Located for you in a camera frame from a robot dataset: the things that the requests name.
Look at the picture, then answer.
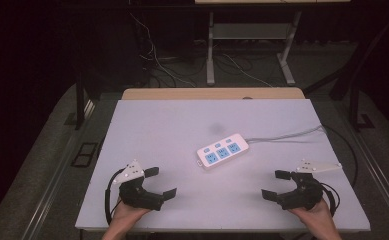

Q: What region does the white floor cable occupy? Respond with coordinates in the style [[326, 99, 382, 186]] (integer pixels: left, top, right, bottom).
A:
[[221, 52, 274, 88], [129, 12, 197, 89]]

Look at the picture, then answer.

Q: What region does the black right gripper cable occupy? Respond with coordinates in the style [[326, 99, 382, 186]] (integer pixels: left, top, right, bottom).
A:
[[319, 181, 342, 218]]

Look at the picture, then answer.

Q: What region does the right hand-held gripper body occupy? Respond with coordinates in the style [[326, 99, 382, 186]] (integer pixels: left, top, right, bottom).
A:
[[276, 158, 343, 212]]

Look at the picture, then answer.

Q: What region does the black metal stand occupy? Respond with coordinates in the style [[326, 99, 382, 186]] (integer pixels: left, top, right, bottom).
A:
[[64, 71, 98, 132], [347, 79, 376, 133]]

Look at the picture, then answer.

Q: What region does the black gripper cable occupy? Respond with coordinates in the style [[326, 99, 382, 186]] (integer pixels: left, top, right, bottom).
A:
[[319, 181, 342, 218], [103, 168, 126, 226]]

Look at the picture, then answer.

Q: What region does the black floor bracket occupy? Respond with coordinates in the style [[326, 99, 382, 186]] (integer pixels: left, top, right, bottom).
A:
[[70, 141, 100, 168]]

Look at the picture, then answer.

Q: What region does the grey metal desk frame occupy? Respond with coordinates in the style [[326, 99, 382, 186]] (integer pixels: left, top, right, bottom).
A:
[[205, 10, 303, 87]]

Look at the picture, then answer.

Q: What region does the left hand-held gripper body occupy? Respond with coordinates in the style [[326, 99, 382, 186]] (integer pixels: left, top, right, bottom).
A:
[[112, 159, 165, 212]]

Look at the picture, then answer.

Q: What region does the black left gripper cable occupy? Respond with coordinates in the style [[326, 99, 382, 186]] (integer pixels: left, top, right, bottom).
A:
[[103, 168, 126, 226]]

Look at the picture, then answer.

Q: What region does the grey power strip cable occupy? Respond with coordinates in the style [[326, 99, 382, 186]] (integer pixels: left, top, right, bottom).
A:
[[246, 123, 327, 145]]

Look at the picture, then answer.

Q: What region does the person's right hand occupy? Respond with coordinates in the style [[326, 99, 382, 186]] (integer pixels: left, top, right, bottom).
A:
[[287, 198, 334, 233]]

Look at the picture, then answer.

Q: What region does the person's left hand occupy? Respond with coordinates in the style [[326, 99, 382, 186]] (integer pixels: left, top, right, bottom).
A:
[[109, 198, 152, 232]]

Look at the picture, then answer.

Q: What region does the aluminium rail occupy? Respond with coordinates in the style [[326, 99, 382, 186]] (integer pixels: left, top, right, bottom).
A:
[[21, 99, 97, 240], [346, 119, 389, 231]]

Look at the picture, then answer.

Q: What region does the white power strip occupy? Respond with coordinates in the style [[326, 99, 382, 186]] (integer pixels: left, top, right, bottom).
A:
[[196, 132, 251, 171]]

